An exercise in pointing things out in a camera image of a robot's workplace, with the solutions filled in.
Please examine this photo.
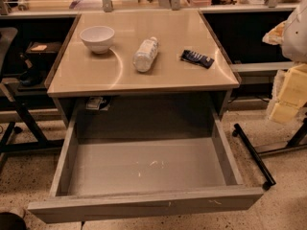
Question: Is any grey open top drawer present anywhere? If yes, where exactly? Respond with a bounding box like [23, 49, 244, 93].
[29, 108, 263, 223]

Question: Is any dark blue snack packet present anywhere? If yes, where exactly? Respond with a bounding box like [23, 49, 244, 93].
[180, 50, 214, 69]

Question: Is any grey drawer cabinet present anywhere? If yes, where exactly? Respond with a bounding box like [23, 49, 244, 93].
[48, 10, 239, 122]

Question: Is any clear plastic water bottle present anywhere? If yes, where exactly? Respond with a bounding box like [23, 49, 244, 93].
[132, 37, 158, 73]

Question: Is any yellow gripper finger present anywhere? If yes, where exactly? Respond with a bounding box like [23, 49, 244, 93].
[262, 21, 285, 45]
[268, 64, 307, 124]

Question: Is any black chair base leg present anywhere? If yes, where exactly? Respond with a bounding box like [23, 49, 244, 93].
[232, 124, 276, 191]

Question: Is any white label under tabletop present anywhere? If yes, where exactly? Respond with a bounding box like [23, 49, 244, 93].
[86, 97, 103, 110]

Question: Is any black box with tan note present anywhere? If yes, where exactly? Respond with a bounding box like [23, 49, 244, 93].
[26, 41, 61, 54]

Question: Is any white ceramic bowl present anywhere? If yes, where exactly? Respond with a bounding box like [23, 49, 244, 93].
[80, 26, 115, 54]

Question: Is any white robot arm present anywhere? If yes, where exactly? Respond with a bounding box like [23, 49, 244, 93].
[262, 0, 307, 124]

